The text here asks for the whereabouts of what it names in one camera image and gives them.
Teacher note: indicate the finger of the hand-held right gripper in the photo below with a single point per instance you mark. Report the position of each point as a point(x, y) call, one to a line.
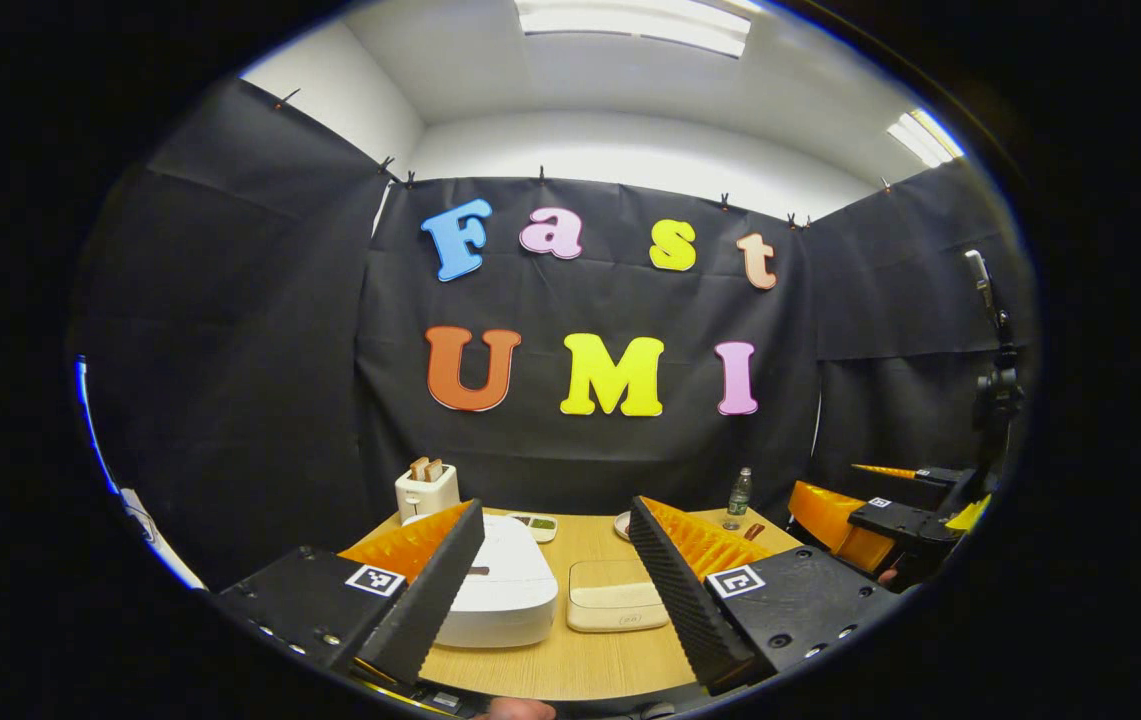
point(940, 477)
point(830, 520)

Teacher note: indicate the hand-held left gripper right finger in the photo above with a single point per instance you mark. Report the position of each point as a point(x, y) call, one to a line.
point(680, 600)

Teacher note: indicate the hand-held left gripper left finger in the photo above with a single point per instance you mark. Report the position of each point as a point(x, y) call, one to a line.
point(430, 590)

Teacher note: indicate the white rice cooker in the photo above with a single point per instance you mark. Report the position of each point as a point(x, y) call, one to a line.
point(505, 595)

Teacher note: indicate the clear plastic container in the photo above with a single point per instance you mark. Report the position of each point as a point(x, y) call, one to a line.
point(615, 575)

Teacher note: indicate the clear plastic water bottle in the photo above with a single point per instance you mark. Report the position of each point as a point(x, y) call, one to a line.
point(738, 500)

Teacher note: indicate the white toaster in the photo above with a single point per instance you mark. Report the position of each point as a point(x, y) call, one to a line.
point(427, 495)

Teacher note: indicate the small divided sauce dish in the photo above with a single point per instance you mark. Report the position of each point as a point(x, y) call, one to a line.
point(533, 525)

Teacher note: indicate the black backdrop cloth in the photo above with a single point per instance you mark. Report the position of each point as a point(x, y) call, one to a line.
point(590, 450)

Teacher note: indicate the small ceiling light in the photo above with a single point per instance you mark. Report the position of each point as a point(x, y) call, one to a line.
point(925, 138)

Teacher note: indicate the white side desk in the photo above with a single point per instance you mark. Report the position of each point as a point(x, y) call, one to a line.
point(165, 545)

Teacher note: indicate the long ceiling light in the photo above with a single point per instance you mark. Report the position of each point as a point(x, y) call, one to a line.
point(630, 22)

